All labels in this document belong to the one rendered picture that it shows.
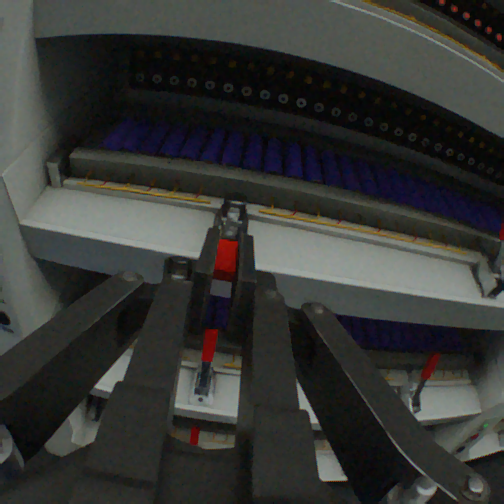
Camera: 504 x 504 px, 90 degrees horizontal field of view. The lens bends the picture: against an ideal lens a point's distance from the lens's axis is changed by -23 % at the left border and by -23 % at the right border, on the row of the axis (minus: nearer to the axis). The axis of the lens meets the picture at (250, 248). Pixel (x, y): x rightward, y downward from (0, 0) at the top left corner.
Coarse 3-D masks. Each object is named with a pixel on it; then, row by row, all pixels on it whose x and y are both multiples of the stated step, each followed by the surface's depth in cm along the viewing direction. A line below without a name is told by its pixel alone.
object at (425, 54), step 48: (48, 0) 14; (96, 0) 15; (144, 0) 16; (192, 0) 16; (240, 0) 16; (288, 0) 16; (336, 0) 19; (384, 0) 20; (432, 0) 26; (480, 0) 24; (288, 48) 18; (336, 48) 18; (384, 48) 17; (432, 48) 16; (480, 48) 20; (432, 96) 19; (480, 96) 18
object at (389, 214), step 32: (96, 160) 25; (128, 160) 26; (160, 160) 26; (192, 160) 27; (224, 192) 28; (256, 192) 27; (288, 192) 27; (320, 192) 27; (352, 192) 29; (384, 224) 29; (416, 224) 29; (448, 224) 29
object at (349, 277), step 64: (64, 128) 26; (320, 128) 35; (64, 192) 25; (192, 192) 28; (64, 256) 25; (128, 256) 24; (192, 256) 23; (256, 256) 25; (320, 256) 26; (384, 256) 27; (448, 320) 28
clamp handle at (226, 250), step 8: (232, 216) 23; (224, 224) 23; (232, 224) 23; (224, 232) 22; (232, 232) 22; (224, 240) 20; (232, 240) 21; (224, 248) 19; (232, 248) 19; (216, 256) 18; (224, 256) 18; (232, 256) 19; (216, 264) 18; (224, 264) 18; (232, 264) 18; (216, 272) 17; (224, 272) 17; (232, 272) 17; (224, 280) 18; (232, 280) 18
